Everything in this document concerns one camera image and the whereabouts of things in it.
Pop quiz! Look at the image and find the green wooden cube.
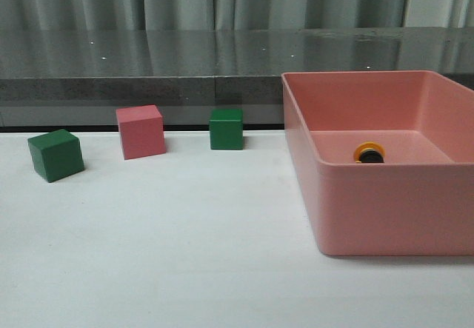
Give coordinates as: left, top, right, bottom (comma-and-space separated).
27, 129, 85, 183
209, 109, 244, 150

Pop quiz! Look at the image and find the right green wooden cube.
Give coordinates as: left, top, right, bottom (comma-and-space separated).
209, 109, 244, 150

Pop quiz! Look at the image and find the grey-green curtain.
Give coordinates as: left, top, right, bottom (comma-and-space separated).
1, 0, 473, 30

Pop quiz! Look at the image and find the pink plastic bin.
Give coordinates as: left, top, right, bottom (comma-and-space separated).
281, 70, 473, 255

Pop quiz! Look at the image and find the yellow push button switch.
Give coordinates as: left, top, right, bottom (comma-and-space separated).
353, 141, 385, 164

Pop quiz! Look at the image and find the pink wooden cube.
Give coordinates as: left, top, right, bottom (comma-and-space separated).
116, 104, 166, 160

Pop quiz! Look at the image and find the grey stone ledge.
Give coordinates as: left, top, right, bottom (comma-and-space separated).
1, 27, 473, 132

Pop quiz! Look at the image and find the left green wooden cube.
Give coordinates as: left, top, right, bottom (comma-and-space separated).
27, 129, 85, 183

